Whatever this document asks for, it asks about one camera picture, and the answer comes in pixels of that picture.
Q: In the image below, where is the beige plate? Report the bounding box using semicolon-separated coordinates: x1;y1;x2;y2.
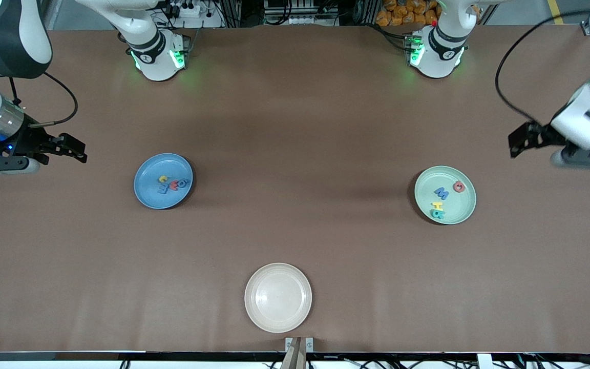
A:
244;263;312;333

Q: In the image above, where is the white power strip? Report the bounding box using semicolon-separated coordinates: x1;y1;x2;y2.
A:
164;0;202;18

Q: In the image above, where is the blue plate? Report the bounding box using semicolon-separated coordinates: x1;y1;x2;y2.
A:
134;153;194;210

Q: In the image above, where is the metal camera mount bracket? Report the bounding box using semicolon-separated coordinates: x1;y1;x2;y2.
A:
281;337;314;369

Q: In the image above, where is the pale green plate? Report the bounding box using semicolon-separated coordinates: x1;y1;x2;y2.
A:
414;166;477;225

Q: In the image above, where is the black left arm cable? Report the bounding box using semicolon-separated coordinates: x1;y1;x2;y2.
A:
495;10;590;124

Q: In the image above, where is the grey equipment rack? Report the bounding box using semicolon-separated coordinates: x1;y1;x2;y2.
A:
263;0;339;27

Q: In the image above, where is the bag of orange fruit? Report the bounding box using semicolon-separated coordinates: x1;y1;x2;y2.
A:
375;0;441;27

